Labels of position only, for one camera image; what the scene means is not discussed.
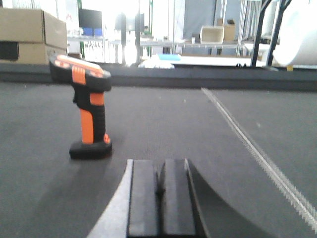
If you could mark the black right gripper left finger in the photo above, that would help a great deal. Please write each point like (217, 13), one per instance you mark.
(132, 211)

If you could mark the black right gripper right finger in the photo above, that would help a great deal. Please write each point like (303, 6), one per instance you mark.
(190, 208)

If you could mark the orange black barcode scanner gun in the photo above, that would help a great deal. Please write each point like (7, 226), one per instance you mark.
(90, 82)

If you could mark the lower stacked cardboard box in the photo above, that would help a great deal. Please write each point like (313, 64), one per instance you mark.
(25, 53)

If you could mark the stacked cardboard box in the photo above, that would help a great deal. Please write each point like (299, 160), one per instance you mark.
(25, 53)
(32, 26)

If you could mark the upper stacked cardboard box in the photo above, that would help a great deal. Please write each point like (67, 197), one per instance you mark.
(32, 26)

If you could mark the dark grey conveyor belt mat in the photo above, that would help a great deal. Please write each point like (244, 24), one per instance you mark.
(46, 194)

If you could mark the clear plastic bag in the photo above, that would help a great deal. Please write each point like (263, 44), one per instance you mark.
(155, 63)

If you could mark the blue tray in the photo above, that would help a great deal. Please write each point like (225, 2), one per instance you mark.
(170, 57)

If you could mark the beige plastic bin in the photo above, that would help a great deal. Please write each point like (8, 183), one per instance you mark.
(212, 34)

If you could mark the large white roll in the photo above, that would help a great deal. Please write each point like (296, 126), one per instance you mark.
(298, 34)

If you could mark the black computer monitor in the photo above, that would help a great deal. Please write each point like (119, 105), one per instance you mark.
(90, 18)

